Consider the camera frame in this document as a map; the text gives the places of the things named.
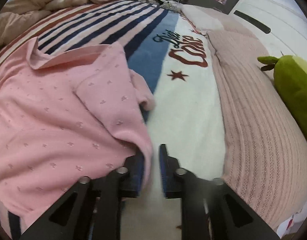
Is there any pink knit top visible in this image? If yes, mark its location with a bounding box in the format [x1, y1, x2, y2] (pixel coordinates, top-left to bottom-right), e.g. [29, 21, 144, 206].
[0, 38, 155, 228]

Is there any pink knitted near pillow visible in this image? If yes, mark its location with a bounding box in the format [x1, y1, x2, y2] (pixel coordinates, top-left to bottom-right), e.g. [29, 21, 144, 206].
[208, 30, 307, 229]

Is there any green plush toy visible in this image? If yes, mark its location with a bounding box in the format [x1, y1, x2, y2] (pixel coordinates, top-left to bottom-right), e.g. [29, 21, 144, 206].
[257, 55, 307, 140]

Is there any striped cola bed blanket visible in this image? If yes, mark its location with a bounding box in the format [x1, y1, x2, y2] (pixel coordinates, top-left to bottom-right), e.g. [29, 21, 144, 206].
[0, 1, 225, 239]

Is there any pink far pillow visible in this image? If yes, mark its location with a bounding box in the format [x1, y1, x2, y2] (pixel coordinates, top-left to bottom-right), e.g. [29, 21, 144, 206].
[181, 4, 256, 38]

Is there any white bed headboard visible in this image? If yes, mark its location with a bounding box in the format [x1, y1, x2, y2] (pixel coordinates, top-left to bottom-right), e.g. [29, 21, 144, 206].
[228, 0, 307, 81]

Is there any beige pink duvet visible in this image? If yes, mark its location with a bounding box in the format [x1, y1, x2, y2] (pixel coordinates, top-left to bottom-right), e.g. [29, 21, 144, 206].
[0, 0, 89, 47]

